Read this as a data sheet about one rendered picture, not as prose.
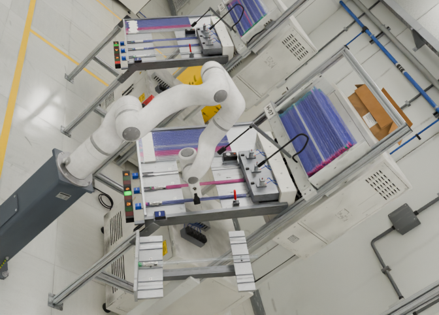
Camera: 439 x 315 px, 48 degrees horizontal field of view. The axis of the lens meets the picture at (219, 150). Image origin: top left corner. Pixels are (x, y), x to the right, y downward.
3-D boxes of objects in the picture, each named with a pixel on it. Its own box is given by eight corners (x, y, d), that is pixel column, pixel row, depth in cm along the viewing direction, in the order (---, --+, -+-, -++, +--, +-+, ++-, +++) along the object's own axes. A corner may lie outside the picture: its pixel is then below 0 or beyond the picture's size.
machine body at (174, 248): (98, 314, 277) (176, 255, 257) (97, 220, 329) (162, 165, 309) (179, 344, 315) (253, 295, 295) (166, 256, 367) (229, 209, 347)
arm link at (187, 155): (201, 178, 232) (198, 165, 239) (198, 157, 223) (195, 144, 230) (183, 182, 231) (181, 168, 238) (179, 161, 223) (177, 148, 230)
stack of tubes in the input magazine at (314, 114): (307, 175, 243) (352, 142, 234) (277, 114, 281) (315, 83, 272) (321, 187, 250) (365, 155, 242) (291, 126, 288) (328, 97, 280)
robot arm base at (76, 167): (59, 180, 208) (87, 153, 202) (53, 146, 219) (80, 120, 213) (94, 192, 221) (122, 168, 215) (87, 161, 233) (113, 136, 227)
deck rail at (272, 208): (145, 228, 239) (144, 219, 235) (144, 225, 241) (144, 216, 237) (286, 212, 252) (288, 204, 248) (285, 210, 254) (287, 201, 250)
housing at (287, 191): (277, 212, 254) (281, 192, 245) (254, 150, 290) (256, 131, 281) (292, 210, 255) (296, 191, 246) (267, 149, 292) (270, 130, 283)
